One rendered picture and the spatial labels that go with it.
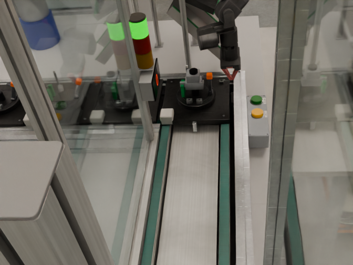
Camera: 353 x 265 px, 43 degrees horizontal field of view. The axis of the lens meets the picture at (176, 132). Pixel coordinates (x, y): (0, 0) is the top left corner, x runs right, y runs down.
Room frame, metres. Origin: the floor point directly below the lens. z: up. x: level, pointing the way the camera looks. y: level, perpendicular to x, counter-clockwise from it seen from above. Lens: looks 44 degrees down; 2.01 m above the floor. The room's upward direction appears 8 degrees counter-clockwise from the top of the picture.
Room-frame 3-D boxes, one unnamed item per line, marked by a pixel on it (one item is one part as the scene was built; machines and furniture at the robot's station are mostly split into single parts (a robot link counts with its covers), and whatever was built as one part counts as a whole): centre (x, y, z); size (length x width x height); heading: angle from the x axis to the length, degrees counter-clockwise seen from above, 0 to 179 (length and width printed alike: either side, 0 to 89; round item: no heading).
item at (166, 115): (1.17, 0.02, 0.97); 0.05 x 0.05 x 0.04; 80
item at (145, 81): (1.08, 0.06, 1.29); 0.12 x 0.05 x 0.25; 170
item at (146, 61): (1.08, 0.06, 1.28); 0.05 x 0.05 x 0.05
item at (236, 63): (1.23, -0.21, 1.16); 0.10 x 0.07 x 0.07; 170
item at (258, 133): (1.13, -0.29, 0.93); 0.21 x 0.07 x 0.06; 170
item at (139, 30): (1.08, 0.06, 1.38); 0.05 x 0.05 x 0.05
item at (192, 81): (1.25, -0.08, 1.06); 0.08 x 0.04 x 0.07; 80
